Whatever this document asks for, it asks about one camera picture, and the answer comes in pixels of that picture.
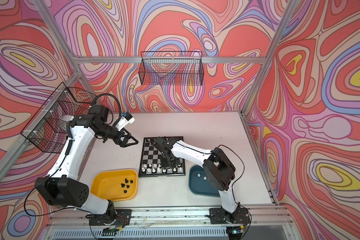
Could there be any black wire basket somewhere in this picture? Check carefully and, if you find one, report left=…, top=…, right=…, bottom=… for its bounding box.
left=139, top=51, right=204, bottom=86
left=21, top=83, right=96, bottom=154

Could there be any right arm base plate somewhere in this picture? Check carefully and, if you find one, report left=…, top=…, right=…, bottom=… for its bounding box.
left=206, top=206, right=251, bottom=225

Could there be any black wire basket left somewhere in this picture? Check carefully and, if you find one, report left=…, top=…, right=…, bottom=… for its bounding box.
left=21, top=83, right=96, bottom=154

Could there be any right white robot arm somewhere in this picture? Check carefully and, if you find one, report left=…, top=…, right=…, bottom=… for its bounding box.
left=154, top=137, right=239, bottom=214

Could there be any yellow plastic tray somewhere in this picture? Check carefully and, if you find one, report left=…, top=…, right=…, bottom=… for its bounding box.
left=91, top=169, right=138, bottom=202

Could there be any teal plastic tray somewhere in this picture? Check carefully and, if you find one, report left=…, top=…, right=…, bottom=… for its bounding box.
left=189, top=165, right=220, bottom=197

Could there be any black white chess board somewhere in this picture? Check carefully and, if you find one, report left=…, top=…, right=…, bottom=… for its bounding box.
left=138, top=137, right=186, bottom=178

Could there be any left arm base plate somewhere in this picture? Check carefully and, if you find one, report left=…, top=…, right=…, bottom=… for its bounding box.
left=86, top=209, right=132, bottom=227

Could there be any black wire basket back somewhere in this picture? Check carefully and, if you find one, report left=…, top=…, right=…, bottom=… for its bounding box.
left=139, top=51, right=204, bottom=86

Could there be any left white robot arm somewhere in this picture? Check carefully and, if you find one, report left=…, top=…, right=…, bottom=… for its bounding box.
left=35, top=99, right=138, bottom=225

